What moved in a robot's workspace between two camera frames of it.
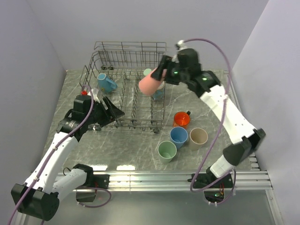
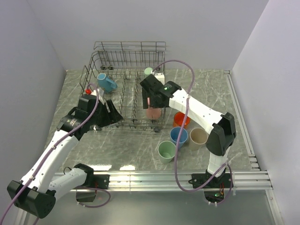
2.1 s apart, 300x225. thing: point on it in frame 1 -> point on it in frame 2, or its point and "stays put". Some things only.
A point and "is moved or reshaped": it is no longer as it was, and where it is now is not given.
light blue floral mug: x=105 y=85 stays put
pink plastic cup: x=147 y=85 is moved or reshaped
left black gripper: x=114 y=111 stays put
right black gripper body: x=174 y=75 -> x=153 y=103
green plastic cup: x=167 y=151 stays put
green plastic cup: x=146 y=71 stays put
